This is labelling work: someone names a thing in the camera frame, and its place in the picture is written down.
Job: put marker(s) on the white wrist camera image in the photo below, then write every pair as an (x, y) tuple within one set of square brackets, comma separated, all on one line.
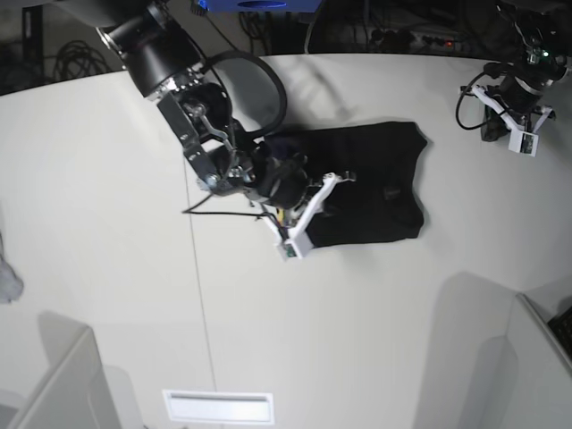
[(520, 140), (296, 243)]

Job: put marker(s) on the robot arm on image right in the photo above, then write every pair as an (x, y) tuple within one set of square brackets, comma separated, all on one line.
[(541, 59)]

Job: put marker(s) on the white power strip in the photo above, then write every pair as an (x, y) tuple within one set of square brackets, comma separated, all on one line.
[(407, 40)]

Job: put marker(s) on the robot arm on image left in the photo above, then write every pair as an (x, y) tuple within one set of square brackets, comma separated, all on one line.
[(169, 68)]

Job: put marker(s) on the white box lower left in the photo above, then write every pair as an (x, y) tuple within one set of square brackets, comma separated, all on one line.
[(73, 393)]

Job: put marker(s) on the black keyboard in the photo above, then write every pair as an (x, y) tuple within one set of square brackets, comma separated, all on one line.
[(561, 327)]

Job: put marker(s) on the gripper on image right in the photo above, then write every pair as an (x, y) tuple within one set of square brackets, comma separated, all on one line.
[(518, 99)]

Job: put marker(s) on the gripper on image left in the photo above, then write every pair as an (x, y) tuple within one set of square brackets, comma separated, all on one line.
[(285, 183)]

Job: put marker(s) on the grey cloth at left edge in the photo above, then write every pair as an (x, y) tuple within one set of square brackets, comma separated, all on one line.
[(11, 285)]

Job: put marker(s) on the black T-shirt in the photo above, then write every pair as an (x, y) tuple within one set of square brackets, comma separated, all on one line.
[(379, 204)]

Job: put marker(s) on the white partition lower right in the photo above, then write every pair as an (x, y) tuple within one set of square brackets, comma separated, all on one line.
[(542, 392)]

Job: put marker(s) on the blue device at top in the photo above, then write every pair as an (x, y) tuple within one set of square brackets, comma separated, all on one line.
[(296, 6)]

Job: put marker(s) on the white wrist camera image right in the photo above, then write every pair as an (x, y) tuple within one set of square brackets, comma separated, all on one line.
[(520, 140)]

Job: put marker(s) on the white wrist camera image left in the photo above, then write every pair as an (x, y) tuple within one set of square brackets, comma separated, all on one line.
[(296, 243)]

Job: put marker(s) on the white slotted tray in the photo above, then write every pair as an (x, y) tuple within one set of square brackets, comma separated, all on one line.
[(220, 408)]

